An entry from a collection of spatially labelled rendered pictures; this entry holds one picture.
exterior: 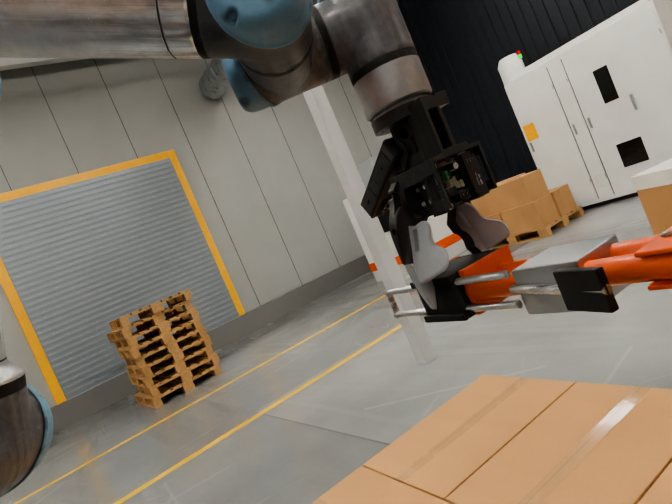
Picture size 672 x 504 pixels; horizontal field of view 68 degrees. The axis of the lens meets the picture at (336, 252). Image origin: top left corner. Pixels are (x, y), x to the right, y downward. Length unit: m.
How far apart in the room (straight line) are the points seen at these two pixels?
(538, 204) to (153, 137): 7.29
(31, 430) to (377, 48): 0.56
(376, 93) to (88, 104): 10.40
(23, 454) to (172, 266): 9.42
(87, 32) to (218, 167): 10.52
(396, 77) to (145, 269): 9.50
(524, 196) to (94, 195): 7.33
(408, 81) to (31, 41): 0.33
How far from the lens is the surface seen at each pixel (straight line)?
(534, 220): 7.51
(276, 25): 0.39
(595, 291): 0.40
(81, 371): 9.69
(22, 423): 0.67
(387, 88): 0.53
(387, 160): 0.55
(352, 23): 0.54
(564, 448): 1.45
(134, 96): 11.08
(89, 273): 9.80
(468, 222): 0.59
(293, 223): 11.26
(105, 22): 0.45
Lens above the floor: 1.27
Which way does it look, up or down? 3 degrees down
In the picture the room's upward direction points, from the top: 23 degrees counter-clockwise
